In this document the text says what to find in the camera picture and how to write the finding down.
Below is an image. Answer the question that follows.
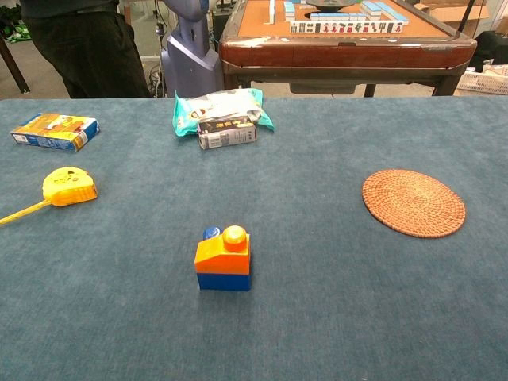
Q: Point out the brown cardboard box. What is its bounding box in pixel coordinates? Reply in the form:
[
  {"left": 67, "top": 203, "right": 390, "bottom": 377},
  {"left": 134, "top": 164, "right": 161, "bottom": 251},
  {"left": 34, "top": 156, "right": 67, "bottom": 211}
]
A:
[{"left": 419, "top": 0, "right": 491, "bottom": 39}]

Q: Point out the face-up mahjong tile row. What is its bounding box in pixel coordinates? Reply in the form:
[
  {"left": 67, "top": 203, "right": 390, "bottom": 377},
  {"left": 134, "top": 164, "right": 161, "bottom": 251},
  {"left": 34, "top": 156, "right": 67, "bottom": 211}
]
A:
[{"left": 289, "top": 20, "right": 405, "bottom": 36}]

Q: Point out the white plastic basket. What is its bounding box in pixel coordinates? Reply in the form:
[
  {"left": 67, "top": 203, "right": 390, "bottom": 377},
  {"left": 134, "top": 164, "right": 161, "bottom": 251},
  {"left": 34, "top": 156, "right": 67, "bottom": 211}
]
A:
[{"left": 454, "top": 70, "right": 508, "bottom": 97}]

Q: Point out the round woven rattan coaster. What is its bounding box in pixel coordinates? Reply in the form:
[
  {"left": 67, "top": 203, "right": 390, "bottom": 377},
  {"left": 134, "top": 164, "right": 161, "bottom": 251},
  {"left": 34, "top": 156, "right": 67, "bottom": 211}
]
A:
[{"left": 361, "top": 168, "right": 467, "bottom": 239}]

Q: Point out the orange blue cardboard box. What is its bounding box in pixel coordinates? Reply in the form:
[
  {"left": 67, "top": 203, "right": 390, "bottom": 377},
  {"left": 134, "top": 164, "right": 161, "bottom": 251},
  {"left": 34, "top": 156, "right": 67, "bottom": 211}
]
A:
[{"left": 10, "top": 113, "right": 101, "bottom": 153}]

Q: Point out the blue grey machine base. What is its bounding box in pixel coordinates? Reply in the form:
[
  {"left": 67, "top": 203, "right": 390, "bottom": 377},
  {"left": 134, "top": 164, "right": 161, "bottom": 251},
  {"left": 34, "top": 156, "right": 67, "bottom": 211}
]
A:
[{"left": 160, "top": 0, "right": 225, "bottom": 98}]

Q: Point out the black bag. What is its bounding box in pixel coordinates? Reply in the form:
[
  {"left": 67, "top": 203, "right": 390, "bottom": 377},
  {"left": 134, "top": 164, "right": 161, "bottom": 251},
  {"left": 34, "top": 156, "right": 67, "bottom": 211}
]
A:
[{"left": 474, "top": 30, "right": 508, "bottom": 74}]

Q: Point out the brown mahjong table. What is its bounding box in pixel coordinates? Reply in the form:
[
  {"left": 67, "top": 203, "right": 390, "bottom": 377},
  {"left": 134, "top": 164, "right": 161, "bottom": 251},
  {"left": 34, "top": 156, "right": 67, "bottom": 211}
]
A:
[{"left": 218, "top": 0, "right": 478, "bottom": 98}]

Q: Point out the blue felt table cover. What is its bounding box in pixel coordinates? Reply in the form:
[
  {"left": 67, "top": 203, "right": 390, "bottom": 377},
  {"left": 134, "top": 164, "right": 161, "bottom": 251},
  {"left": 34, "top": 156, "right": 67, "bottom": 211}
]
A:
[{"left": 0, "top": 96, "right": 508, "bottom": 381}]

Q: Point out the person in black trousers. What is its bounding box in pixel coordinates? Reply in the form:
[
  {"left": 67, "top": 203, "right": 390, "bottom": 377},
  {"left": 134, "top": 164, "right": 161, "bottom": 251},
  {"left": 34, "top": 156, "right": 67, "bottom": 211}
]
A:
[{"left": 19, "top": 0, "right": 152, "bottom": 99}]

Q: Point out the blue-backed mahjong tile wall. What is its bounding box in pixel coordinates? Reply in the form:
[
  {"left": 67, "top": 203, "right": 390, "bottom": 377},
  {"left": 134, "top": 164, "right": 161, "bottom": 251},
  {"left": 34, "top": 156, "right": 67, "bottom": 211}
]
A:
[{"left": 310, "top": 11, "right": 363, "bottom": 22}]

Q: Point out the blue box with white circles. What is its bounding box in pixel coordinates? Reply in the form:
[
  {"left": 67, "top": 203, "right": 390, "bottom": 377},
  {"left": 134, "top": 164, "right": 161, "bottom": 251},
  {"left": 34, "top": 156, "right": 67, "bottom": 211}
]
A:
[{"left": 197, "top": 225, "right": 252, "bottom": 293}]

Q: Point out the teal wet wipes pack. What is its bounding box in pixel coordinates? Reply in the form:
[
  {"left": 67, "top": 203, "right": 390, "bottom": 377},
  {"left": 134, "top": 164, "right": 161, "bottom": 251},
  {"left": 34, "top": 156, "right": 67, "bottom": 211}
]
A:
[{"left": 171, "top": 87, "right": 275, "bottom": 139}]

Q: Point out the yellow tape measure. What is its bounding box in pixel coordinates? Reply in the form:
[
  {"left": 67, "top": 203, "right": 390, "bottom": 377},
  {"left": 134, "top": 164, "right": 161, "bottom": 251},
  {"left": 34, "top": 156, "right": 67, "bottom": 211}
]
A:
[{"left": 0, "top": 166, "right": 99, "bottom": 228}]

